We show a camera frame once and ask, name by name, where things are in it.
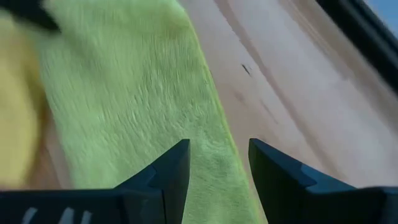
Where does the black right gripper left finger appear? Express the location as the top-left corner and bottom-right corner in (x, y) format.
(0, 139), (191, 224)

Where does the yellow microfiber towel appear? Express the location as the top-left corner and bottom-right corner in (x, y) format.
(0, 12), (50, 189)

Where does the black aluminium table frame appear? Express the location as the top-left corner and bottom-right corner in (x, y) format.
(315, 0), (398, 96)

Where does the lime green microfiber towel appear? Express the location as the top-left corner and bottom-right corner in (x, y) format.
(32, 0), (264, 224)

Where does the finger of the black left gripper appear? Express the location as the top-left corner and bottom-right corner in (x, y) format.
(0, 0), (60, 32)

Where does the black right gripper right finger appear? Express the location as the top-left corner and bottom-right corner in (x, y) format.
(248, 138), (398, 224)

